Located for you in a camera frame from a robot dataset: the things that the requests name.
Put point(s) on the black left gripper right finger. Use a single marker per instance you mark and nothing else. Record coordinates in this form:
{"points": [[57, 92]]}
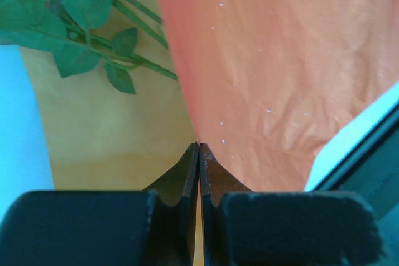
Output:
{"points": [[243, 227]]}

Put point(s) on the pink flower stem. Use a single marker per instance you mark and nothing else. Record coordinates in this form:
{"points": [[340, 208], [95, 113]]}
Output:
{"points": [[82, 33]]}

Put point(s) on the orange wrapping paper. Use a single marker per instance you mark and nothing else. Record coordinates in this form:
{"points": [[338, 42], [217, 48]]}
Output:
{"points": [[266, 83]]}

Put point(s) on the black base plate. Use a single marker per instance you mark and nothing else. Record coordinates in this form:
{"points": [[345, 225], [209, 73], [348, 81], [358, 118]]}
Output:
{"points": [[371, 171]]}

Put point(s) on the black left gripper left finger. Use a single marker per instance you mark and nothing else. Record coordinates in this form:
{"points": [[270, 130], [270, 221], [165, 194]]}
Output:
{"points": [[154, 226]]}

